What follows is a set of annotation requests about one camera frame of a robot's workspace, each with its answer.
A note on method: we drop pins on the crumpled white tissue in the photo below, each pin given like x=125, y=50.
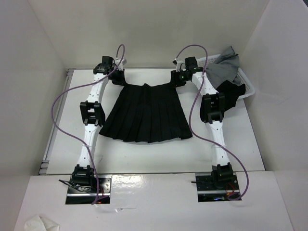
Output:
x=38, y=223

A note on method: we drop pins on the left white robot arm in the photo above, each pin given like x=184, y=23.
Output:
x=93, y=118

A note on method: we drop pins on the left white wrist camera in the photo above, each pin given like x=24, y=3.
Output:
x=119, y=63

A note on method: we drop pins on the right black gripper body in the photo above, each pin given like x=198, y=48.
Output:
x=182, y=78

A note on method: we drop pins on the black skirt in basket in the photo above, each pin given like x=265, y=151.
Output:
x=231, y=93

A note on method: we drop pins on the black pleated skirt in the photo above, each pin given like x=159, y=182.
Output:
x=147, y=114

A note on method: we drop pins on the white plastic basket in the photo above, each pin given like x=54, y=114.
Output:
x=249, y=88

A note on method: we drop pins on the grey skirt in basket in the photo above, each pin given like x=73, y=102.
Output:
x=224, y=68

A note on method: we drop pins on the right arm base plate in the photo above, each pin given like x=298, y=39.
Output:
x=208, y=192

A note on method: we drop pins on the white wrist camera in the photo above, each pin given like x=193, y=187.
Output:
x=119, y=63
x=180, y=65

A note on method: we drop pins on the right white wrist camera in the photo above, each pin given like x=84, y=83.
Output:
x=180, y=65

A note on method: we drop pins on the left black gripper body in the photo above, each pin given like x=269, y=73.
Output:
x=116, y=76

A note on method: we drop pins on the aluminium table edge rail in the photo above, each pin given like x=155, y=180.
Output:
x=57, y=116

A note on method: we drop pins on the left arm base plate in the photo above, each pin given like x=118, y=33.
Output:
x=78, y=194

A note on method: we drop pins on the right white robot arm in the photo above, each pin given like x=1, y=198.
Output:
x=211, y=113

